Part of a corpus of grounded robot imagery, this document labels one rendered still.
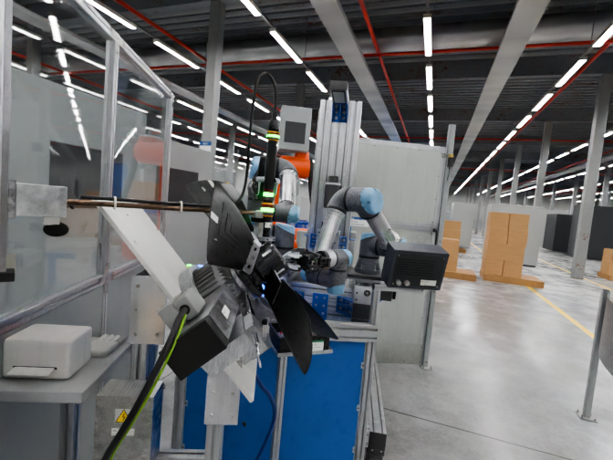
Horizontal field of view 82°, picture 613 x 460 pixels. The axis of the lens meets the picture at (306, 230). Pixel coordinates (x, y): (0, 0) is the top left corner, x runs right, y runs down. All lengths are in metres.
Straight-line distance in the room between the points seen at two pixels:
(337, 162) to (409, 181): 1.20
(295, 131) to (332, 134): 3.10
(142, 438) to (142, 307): 0.35
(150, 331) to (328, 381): 0.94
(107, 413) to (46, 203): 0.57
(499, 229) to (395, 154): 6.26
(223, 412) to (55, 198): 0.75
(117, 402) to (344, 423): 1.11
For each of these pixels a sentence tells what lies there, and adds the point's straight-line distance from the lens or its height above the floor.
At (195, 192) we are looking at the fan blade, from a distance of 1.18.
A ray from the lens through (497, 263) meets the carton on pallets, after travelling 9.30.
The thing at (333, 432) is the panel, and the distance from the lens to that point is 1.94.
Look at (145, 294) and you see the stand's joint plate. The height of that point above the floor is 1.10.
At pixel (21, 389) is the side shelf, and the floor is 0.86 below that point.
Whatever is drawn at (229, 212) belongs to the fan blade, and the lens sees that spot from 0.93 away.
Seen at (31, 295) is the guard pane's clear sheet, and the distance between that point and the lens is 1.43.
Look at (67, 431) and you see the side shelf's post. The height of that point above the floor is 0.64.
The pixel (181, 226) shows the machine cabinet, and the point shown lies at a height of 0.89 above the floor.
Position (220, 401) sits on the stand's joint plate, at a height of 0.78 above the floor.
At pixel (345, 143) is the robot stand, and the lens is 2.20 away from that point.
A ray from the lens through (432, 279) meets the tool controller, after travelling 1.74.
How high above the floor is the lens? 1.40
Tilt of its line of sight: 4 degrees down
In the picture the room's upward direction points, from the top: 5 degrees clockwise
